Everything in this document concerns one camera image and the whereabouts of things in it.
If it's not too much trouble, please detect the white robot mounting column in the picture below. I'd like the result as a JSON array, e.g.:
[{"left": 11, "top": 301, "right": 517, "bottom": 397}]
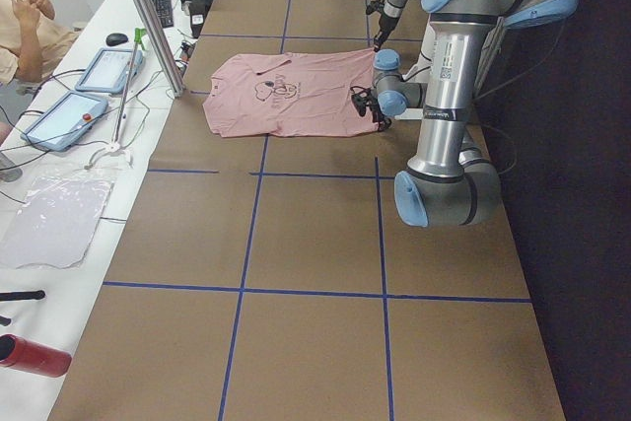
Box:
[{"left": 403, "top": 21, "right": 435, "bottom": 84}]

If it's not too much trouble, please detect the black power box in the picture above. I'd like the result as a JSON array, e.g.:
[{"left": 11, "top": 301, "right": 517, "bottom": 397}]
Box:
[{"left": 182, "top": 0, "right": 214, "bottom": 38}]

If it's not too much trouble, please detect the black handle bar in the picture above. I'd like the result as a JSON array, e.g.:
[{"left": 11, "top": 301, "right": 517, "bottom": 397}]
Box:
[{"left": 0, "top": 290, "right": 45, "bottom": 302}]

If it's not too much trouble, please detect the red bottle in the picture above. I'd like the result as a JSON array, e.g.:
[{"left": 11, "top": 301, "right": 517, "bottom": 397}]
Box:
[{"left": 1, "top": 334, "right": 72, "bottom": 378}]

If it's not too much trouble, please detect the near teach pendant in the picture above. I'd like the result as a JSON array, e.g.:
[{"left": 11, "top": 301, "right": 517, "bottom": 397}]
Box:
[{"left": 21, "top": 91, "right": 108, "bottom": 152}]

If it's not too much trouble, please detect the aluminium frame post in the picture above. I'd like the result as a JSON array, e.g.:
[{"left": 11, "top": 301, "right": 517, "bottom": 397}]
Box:
[{"left": 133, "top": 0, "right": 184, "bottom": 98}]

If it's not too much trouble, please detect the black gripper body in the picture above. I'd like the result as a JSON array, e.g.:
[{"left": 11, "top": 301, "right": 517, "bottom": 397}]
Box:
[
  {"left": 376, "top": 13, "right": 395, "bottom": 38},
  {"left": 370, "top": 103, "right": 389, "bottom": 125}
]

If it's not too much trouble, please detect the black keyboard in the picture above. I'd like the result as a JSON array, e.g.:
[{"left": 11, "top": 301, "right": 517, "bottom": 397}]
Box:
[{"left": 151, "top": 0, "right": 174, "bottom": 29}]

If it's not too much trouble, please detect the clear plastic bag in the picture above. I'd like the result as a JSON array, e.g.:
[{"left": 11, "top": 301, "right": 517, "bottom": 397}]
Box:
[{"left": 1, "top": 164, "right": 120, "bottom": 269}]

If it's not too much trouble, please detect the far teach pendant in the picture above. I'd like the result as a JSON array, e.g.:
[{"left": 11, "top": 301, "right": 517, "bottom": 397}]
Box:
[{"left": 75, "top": 47, "right": 144, "bottom": 94}]

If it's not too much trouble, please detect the seated person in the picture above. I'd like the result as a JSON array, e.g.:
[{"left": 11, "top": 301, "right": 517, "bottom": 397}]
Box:
[{"left": 0, "top": 0, "right": 83, "bottom": 182}]

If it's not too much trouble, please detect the black computer mouse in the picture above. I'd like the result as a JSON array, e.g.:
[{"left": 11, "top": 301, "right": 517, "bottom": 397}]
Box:
[{"left": 105, "top": 33, "right": 129, "bottom": 46}]

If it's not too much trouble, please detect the metal reacher grabber tool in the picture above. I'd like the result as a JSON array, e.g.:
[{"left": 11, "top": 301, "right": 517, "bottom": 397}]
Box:
[{"left": 84, "top": 28, "right": 147, "bottom": 171}]

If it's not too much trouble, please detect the pink Snoopy t-shirt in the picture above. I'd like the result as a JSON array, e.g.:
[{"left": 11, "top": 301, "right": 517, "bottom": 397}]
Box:
[{"left": 203, "top": 48, "right": 378, "bottom": 138}]

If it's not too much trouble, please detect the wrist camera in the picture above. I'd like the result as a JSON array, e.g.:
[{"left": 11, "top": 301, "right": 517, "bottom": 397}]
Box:
[
  {"left": 350, "top": 86, "right": 379, "bottom": 117},
  {"left": 366, "top": 0, "right": 385, "bottom": 16}
]

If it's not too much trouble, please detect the teach pendant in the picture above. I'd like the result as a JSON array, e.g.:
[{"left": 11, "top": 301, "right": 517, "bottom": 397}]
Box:
[
  {"left": 21, "top": 91, "right": 108, "bottom": 152},
  {"left": 75, "top": 47, "right": 144, "bottom": 94}
]

